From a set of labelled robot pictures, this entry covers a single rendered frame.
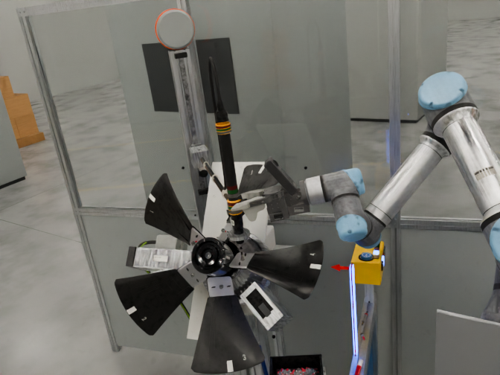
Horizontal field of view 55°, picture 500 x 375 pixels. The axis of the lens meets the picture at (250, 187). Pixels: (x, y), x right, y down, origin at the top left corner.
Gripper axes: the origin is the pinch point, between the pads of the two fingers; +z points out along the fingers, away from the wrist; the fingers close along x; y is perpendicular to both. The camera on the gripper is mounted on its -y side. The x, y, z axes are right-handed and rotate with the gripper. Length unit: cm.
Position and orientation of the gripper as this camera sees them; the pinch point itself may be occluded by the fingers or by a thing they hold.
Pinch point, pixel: (236, 201)
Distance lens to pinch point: 135.2
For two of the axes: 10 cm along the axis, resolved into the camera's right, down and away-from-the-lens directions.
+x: 1.2, -3.0, 9.5
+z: -9.6, 2.2, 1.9
